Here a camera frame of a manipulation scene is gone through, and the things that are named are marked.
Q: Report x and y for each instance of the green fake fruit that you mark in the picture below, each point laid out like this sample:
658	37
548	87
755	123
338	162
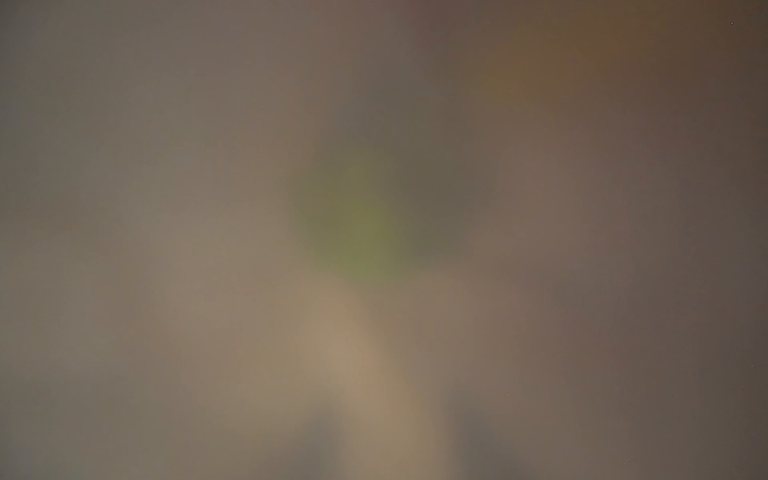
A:
352	221

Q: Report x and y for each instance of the pink plastic bag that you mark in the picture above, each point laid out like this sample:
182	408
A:
589	184

